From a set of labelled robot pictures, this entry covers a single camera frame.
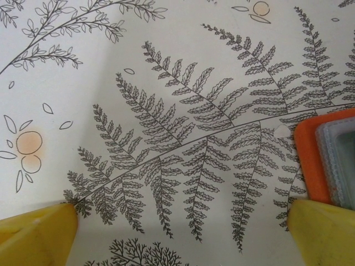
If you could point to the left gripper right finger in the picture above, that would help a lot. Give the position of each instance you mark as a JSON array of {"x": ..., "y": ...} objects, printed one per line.
[{"x": 327, "y": 238}]

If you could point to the orange card holder wallet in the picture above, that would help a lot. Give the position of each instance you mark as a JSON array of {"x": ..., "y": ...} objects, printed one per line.
[{"x": 308, "y": 155}]

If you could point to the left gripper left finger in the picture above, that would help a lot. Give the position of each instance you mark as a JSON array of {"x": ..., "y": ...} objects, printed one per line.
[{"x": 36, "y": 238}]

